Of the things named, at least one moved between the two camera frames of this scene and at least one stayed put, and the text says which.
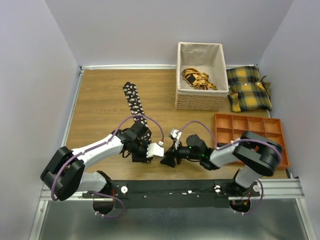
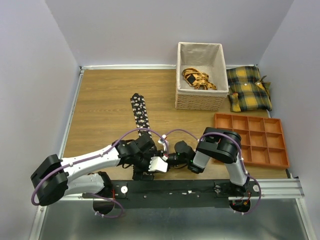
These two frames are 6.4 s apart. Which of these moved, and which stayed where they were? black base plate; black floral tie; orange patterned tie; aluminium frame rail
Moved: black floral tie
Stayed: black base plate; orange patterned tie; aluminium frame rail
